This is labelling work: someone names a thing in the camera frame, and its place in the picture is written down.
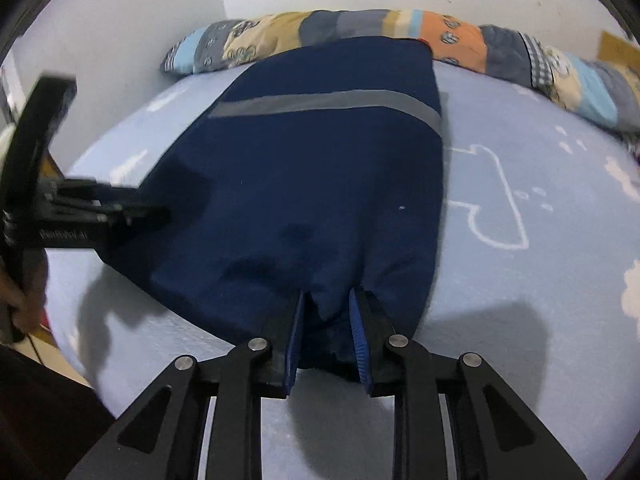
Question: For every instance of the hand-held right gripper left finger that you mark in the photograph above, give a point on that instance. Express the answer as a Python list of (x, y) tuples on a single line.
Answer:
[(295, 332)]

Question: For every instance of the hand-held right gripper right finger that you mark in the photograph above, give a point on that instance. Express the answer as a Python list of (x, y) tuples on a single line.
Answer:
[(359, 332)]

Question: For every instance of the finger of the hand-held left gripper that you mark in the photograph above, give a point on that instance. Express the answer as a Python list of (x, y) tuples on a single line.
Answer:
[(100, 190), (140, 220)]

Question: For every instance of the navy blue jacket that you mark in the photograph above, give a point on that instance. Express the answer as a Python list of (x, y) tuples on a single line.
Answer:
[(300, 185)]

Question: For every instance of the person's left hand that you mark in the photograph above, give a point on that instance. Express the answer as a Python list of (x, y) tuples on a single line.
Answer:
[(31, 310)]

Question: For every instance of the light blue bed sheet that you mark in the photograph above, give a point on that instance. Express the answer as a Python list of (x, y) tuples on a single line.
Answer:
[(500, 310)]

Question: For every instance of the patchwork quilt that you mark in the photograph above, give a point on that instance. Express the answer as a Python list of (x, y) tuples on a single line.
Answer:
[(450, 35)]

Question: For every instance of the cardboard box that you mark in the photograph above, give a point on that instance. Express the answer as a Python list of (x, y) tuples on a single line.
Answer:
[(620, 50)]

